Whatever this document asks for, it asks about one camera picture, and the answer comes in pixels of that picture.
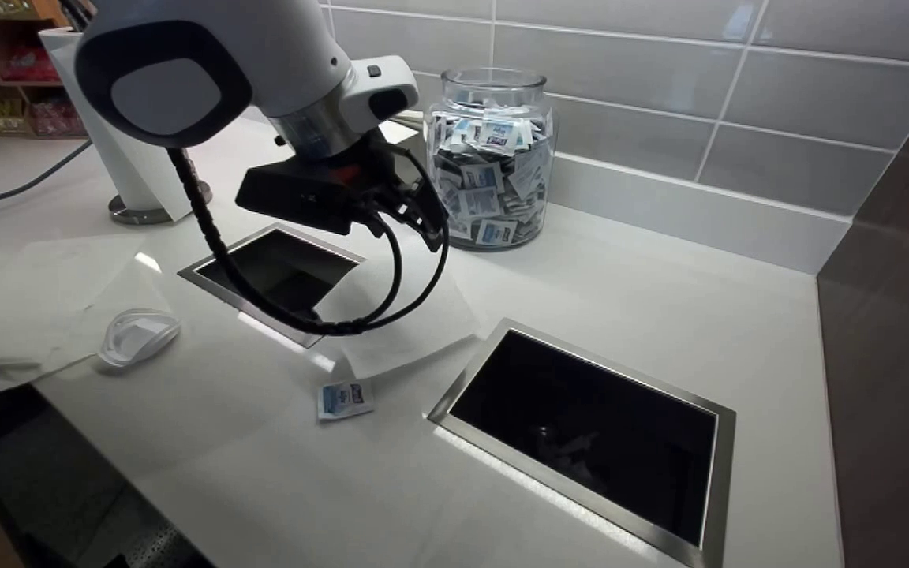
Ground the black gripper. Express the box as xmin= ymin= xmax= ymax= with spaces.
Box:
xmin=235 ymin=133 xmax=455 ymax=257

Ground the steel-rimmed counter bin opening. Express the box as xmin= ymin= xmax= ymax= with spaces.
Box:
xmin=428 ymin=318 xmax=738 ymax=568
xmin=177 ymin=220 xmax=370 ymax=350

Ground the steel paper towel holder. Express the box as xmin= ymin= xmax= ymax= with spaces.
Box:
xmin=104 ymin=178 xmax=215 ymax=229

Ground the glass jar of packets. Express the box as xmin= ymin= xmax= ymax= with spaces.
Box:
xmin=419 ymin=68 xmax=557 ymax=252

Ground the blue white sugar packet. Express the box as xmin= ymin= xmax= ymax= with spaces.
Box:
xmin=314 ymin=376 xmax=377 ymax=427

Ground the white packet on counter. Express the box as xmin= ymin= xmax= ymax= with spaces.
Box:
xmin=95 ymin=305 xmax=185 ymax=376

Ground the wooden shelf with goods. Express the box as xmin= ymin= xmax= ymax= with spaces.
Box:
xmin=0 ymin=0 xmax=89 ymax=141

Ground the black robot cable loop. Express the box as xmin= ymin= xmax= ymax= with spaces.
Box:
xmin=165 ymin=139 xmax=455 ymax=339

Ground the thin black counter cable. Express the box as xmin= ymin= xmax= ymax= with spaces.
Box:
xmin=0 ymin=139 xmax=95 ymax=219

